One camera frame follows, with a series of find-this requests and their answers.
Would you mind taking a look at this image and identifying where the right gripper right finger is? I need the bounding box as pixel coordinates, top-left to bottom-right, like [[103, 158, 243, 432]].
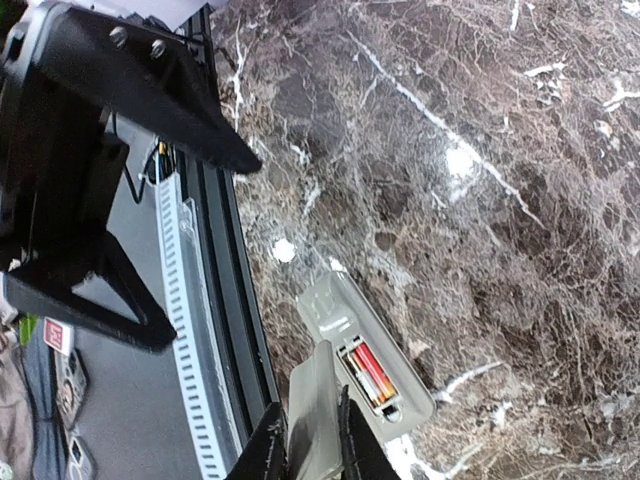
[[338, 385, 400, 480]]

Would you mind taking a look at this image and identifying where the black front rail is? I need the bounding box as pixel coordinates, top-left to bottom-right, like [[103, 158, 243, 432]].
[[177, 151, 279, 447]]

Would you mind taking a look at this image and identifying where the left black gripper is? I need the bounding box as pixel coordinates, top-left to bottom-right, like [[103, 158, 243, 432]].
[[1, 2, 262, 352]]

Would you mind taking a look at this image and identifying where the gold grey AAA battery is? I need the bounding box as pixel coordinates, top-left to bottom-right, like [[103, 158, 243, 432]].
[[346, 352, 385, 408]]

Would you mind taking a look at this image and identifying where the white slotted cable duct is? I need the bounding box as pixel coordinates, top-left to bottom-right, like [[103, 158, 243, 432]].
[[155, 173, 237, 479]]

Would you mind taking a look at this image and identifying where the grey remote control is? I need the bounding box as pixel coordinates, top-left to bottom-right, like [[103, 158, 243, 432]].
[[297, 271, 436, 443]]

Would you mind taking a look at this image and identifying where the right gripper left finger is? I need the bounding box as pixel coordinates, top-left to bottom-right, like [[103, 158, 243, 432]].
[[226, 402, 288, 480]]

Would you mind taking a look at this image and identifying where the grey battery cover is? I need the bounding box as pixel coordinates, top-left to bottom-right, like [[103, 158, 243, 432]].
[[288, 340, 343, 480]]

